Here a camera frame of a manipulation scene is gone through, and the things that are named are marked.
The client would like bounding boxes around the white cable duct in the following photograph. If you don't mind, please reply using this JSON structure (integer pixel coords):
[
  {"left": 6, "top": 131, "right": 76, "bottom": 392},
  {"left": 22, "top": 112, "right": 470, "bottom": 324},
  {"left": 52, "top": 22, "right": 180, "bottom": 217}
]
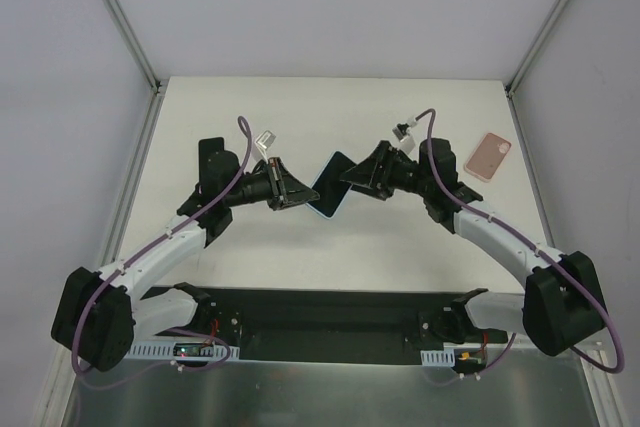
[
  {"left": 125, "top": 340, "right": 240, "bottom": 362},
  {"left": 420, "top": 348, "right": 456, "bottom": 368}
]

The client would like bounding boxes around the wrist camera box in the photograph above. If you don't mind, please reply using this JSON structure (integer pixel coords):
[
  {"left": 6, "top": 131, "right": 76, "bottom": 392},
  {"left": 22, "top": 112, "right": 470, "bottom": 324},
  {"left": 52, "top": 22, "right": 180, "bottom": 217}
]
[
  {"left": 392, "top": 121, "right": 416, "bottom": 154},
  {"left": 253, "top": 130, "right": 277, "bottom": 158}
]

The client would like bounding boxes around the left white cable duct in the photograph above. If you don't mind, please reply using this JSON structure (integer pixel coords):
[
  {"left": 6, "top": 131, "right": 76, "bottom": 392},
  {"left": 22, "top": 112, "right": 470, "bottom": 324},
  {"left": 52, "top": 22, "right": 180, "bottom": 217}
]
[{"left": 125, "top": 340, "right": 240, "bottom": 362}]

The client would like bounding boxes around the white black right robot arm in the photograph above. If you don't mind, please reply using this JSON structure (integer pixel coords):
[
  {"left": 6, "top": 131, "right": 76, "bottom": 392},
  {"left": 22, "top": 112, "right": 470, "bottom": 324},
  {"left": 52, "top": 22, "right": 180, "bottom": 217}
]
[{"left": 340, "top": 138, "right": 611, "bottom": 356}]

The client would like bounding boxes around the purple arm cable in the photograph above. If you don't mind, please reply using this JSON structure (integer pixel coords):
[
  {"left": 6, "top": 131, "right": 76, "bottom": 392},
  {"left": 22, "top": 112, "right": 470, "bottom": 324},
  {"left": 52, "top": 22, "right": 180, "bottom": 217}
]
[
  {"left": 69, "top": 115, "right": 256, "bottom": 391},
  {"left": 407, "top": 107, "right": 626, "bottom": 388}
]

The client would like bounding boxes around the right aluminium corner post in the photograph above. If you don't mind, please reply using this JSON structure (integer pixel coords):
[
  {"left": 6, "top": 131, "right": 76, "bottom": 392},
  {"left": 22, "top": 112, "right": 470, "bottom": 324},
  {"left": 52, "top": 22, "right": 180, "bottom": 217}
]
[{"left": 503, "top": 0, "right": 609, "bottom": 96}]

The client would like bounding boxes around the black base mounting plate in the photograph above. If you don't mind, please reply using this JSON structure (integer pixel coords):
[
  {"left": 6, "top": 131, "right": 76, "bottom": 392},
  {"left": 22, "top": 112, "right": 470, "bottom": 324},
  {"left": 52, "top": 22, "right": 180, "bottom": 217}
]
[{"left": 180, "top": 288, "right": 508, "bottom": 365}]

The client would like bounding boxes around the pink phone case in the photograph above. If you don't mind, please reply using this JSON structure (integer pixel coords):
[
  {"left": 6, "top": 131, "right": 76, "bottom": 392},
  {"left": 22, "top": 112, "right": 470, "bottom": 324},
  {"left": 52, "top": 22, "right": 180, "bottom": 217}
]
[{"left": 464, "top": 133, "right": 512, "bottom": 183}]

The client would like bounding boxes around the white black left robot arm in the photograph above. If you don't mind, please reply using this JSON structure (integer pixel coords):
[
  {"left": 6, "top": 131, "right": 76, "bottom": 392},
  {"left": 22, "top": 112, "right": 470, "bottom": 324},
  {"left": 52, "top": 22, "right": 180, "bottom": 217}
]
[{"left": 51, "top": 150, "right": 319, "bottom": 374}]

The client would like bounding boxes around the right white cable duct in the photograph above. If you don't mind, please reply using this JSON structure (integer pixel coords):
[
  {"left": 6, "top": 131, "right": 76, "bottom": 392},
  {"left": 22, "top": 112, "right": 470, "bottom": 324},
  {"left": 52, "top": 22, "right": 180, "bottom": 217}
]
[{"left": 420, "top": 348, "right": 456, "bottom": 368}]

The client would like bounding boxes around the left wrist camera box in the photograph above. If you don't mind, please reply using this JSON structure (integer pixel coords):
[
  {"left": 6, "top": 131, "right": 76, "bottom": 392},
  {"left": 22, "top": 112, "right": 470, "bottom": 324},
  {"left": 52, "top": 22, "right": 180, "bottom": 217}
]
[{"left": 253, "top": 130, "right": 277, "bottom": 158}]

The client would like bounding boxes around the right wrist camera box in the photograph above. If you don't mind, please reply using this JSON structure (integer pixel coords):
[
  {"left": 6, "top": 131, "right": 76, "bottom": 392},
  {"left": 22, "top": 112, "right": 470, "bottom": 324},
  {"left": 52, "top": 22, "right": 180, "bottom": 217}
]
[{"left": 392, "top": 121, "right": 416, "bottom": 154}]

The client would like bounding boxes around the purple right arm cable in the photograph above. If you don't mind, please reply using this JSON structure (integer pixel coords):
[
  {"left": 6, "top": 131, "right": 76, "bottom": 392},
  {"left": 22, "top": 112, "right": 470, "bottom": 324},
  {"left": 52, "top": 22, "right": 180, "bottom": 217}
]
[{"left": 407, "top": 107, "right": 626, "bottom": 388}]

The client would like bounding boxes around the left aluminium corner post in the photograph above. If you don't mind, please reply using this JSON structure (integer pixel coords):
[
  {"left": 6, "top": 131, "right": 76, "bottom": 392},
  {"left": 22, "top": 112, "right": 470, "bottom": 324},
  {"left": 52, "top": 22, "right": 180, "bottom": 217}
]
[{"left": 74, "top": 0, "right": 169, "bottom": 94}]

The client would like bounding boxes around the light blue phone case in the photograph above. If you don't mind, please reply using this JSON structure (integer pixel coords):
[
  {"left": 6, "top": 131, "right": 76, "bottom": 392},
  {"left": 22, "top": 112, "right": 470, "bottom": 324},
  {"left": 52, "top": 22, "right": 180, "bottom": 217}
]
[{"left": 305, "top": 150, "right": 354, "bottom": 221}]

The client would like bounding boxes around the aluminium corner post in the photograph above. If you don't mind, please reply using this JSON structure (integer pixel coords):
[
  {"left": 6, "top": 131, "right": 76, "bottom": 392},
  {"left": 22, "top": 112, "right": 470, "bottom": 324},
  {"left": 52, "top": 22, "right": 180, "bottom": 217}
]
[
  {"left": 74, "top": 0, "right": 169, "bottom": 94},
  {"left": 503, "top": 0, "right": 609, "bottom": 96}
]

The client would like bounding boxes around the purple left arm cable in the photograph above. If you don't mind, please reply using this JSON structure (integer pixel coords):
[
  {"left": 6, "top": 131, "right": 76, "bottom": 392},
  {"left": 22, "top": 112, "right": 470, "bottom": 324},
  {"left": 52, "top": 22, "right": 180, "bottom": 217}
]
[{"left": 69, "top": 115, "right": 256, "bottom": 391}]

